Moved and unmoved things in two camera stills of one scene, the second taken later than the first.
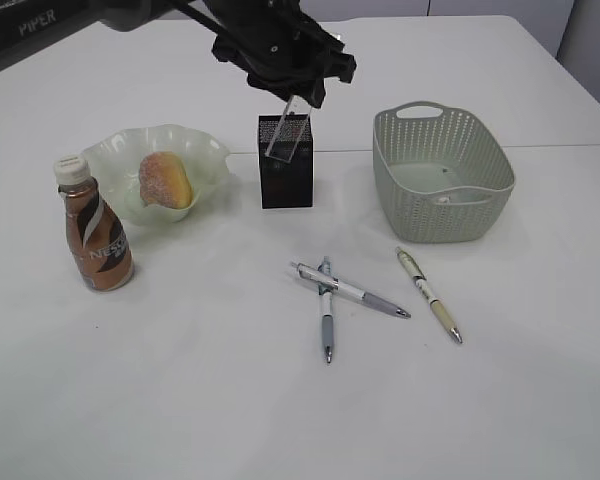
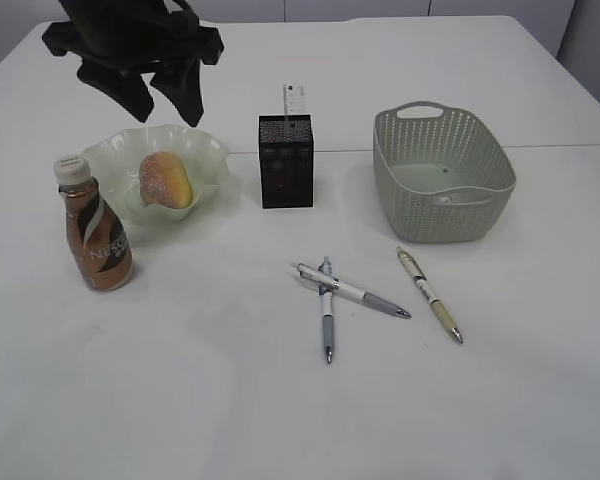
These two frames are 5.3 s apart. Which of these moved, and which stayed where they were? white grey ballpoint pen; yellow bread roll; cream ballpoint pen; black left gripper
Moved: black left gripper
Stayed: cream ballpoint pen; white grey ballpoint pen; yellow bread roll
